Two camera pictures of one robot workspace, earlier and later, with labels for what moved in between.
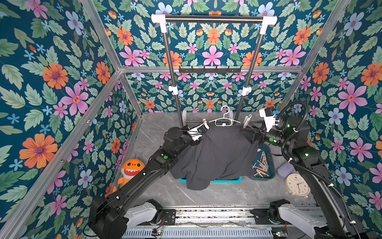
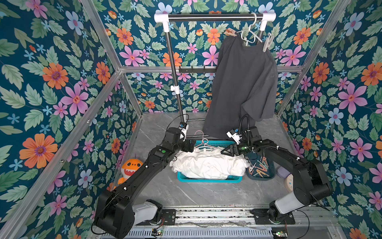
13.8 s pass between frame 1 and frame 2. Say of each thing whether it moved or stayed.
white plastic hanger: moved
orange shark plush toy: stayed
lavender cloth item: stayed
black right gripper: moved
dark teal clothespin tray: stayed
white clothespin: moved
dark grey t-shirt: moved
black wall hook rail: stayed
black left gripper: moved
